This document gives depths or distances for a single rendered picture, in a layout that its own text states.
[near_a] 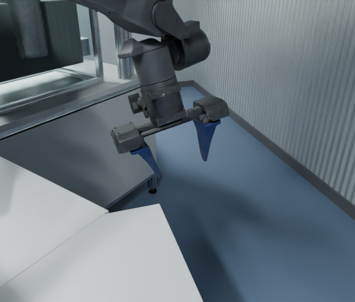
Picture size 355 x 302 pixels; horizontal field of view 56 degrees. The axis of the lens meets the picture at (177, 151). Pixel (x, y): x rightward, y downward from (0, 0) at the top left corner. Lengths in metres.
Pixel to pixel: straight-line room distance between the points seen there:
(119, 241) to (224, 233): 1.37
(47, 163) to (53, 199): 0.72
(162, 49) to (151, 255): 0.43
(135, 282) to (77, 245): 0.17
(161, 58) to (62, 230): 0.50
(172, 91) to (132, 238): 0.39
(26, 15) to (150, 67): 1.15
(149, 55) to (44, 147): 1.18
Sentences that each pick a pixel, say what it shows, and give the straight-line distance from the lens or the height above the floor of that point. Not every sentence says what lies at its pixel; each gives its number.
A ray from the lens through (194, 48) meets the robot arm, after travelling 0.54.
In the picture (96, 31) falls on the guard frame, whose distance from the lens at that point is 1.85.
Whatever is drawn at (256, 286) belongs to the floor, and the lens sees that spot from 1.85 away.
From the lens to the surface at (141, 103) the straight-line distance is 0.55.
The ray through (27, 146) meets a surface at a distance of 1.57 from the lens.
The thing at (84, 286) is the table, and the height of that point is 0.86.
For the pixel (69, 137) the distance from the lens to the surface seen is 1.69.
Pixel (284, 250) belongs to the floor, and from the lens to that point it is 2.07.
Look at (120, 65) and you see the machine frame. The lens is 1.94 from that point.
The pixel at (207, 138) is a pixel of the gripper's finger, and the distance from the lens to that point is 0.55.
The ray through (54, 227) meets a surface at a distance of 0.85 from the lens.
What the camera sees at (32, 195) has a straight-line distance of 0.98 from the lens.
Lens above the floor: 1.38
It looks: 28 degrees down
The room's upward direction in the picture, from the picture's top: straight up
